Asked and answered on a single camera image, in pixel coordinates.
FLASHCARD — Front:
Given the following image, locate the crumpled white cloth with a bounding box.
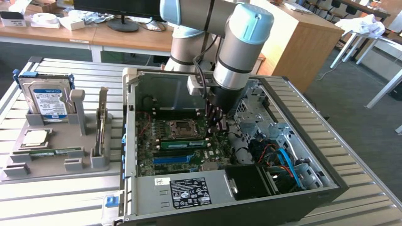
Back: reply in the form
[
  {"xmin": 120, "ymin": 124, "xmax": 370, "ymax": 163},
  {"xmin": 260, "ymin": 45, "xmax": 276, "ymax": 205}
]
[{"xmin": 334, "ymin": 13, "xmax": 386, "ymax": 40}]

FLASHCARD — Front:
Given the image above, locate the black computer monitor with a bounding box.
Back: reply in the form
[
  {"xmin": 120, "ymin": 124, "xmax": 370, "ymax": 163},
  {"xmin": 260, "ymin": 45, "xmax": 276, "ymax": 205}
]
[{"xmin": 73, "ymin": 0, "xmax": 165, "ymax": 33}]

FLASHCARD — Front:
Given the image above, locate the white frame table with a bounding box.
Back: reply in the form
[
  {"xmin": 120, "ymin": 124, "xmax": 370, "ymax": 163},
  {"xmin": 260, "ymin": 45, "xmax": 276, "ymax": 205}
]
[{"xmin": 328, "ymin": 30, "xmax": 402, "ymax": 109}]

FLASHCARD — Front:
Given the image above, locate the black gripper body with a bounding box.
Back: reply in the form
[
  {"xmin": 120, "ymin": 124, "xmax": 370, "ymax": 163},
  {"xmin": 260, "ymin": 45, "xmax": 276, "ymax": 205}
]
[{"xmin": 207, "ymin": 85, "xmax": 244, "ymax": 113}]

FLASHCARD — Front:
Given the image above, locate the small white box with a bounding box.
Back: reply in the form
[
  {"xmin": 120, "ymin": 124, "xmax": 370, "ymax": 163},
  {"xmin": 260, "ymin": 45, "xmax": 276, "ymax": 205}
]
[{"xmin": 61, "ymin": 16, "xmax": 87, "ymax": 31}]

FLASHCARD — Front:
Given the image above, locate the silver CPU chip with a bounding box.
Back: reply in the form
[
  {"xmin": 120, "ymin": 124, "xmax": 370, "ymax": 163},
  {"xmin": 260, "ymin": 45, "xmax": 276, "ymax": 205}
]
[{"xmin": 19, "ymin": 129, "xmax": 53, "ymax": 149}]

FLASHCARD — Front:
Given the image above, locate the green RAM stick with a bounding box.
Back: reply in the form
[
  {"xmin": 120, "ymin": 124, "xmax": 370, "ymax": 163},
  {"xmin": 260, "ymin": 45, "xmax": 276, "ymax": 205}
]
[
  {"xmin": 159, "ymin": 140, "xmax": 211, "ymax": 151},
  {"xmin": 28, "ymin": 147, "xmax": 84, "ymax": 157}
]

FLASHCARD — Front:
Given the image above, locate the grey parts rack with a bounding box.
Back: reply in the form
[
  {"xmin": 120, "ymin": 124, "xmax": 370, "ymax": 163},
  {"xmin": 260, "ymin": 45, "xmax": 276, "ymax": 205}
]
[{"xmin": 0, "ymin": 89, "xmax": 115, "ymax": 182}]

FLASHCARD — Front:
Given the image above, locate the hard disk with blue caddy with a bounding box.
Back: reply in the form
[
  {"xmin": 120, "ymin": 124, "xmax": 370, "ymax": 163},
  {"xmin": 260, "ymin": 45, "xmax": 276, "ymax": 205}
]
[{"xmin": 11, "ymin": 69, "xmax": 77, "ymax": 123}]

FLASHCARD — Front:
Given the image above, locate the open black PC case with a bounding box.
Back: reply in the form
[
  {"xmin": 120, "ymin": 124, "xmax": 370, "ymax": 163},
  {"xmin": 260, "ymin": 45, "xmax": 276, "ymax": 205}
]
[{"xmin": 119, "ymin": 67, "xmax": 350, "ymax": 224}]

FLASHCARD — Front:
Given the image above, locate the black chair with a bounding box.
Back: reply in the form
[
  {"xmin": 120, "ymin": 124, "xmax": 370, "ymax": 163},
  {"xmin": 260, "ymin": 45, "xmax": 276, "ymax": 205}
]
[{"xmin": 323, "ymin": 0, "xmax": 343, "ymax": 23}]

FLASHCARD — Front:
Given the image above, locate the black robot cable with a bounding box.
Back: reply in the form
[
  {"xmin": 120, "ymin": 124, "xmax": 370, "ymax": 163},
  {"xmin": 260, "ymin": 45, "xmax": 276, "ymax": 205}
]
[{"xmin": 192, "ymin": 35, "xmax": 224, "ymax": 102}]

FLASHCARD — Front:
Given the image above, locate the white round device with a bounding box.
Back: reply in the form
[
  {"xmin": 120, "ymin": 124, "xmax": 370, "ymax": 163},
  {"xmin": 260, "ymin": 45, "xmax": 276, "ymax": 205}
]
[{"xmin": 31, "ymin": 13, "xmax": 61, "ymax": 29}]

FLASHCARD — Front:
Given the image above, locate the blue flat SATA wire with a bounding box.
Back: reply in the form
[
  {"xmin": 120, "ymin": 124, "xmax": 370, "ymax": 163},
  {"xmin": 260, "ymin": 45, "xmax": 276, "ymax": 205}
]
[{"xmin": 275, "ymin": 145, "xmax": 306, "ymax": 190}]

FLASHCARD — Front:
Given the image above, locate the blue case latch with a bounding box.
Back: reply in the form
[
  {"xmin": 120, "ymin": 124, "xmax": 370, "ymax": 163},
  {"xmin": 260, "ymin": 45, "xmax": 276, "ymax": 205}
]
[{"xmin": 104, "ymin": 194, "xmax": 117, "ymax": 208}]

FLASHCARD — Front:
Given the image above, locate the CPU socket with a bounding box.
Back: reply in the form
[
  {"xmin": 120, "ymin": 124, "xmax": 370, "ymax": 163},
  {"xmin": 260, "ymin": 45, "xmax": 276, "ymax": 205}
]
[{"xmin": 165, "ymin": 119, "xmax": 198, "ymax": 140}]

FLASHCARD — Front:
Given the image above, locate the grey power supply unit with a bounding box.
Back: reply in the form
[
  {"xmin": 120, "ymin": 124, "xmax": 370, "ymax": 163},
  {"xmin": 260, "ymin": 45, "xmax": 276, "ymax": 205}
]
[{"xmin": 128, "ymin": 171, "xmax": 235, "ymax": 217}]

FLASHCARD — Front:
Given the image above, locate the blue expansion slot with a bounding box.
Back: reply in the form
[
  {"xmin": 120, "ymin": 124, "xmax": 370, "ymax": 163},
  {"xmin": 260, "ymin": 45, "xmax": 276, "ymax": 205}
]
[{"xmin": 152, "ymin": 154, "xmax": 196, "ymax": 165}]

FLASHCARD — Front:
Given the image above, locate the graphics card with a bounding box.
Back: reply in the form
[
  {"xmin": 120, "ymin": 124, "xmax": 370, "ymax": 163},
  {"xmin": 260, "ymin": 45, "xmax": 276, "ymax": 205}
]
[{"xmin": 93, "ymin": 86, "xmax": 109, "ymax": 157}]

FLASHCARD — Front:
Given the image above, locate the red thin wire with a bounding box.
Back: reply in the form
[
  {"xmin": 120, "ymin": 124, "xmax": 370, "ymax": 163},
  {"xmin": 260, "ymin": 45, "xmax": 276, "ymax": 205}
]
[{"xmin": 137, "ymin": 112, "xmax": 159, "ymax": 140}]

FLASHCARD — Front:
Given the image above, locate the white labelled cardboard box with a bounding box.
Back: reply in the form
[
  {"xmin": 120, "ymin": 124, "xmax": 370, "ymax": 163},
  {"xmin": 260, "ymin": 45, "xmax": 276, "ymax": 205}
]
[{"xmin": 0, "ymin": 10, "xmax": 28, "ymax": 28}]

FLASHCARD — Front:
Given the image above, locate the wooden desk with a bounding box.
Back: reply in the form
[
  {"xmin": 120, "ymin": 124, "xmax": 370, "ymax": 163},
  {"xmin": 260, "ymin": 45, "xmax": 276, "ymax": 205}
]
[{"xmin": 0, "ymin": 20, "xmax": 177, "ymax": 64}]

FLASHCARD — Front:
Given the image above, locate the wooden cabinet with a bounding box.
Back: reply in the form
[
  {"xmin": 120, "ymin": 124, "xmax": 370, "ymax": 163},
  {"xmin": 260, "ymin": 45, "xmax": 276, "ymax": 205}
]
[{"xmin": 250, "ymin": 1, "xmax": 346, "ymax": 95}]

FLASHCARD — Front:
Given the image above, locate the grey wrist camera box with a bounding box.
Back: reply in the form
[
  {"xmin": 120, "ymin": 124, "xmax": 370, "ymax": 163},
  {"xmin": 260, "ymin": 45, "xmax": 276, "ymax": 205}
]
[{"xmin": 187, "ymin": 74, "xmax": 218, "ymax": 96}]

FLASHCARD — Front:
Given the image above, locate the green motherboard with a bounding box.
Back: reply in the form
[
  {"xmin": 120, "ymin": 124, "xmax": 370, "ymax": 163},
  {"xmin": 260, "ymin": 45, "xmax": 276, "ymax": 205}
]
[{"xmin": 133, "ymin": 110, "xmax": 240, "ymax": 178}]

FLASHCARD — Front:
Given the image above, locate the metal disk bay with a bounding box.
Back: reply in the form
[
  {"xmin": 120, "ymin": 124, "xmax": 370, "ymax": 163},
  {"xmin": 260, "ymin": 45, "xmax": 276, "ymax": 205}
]
[{"xmin": 232, "ymin": 79, "xmax": 302, "ymax": 151}]

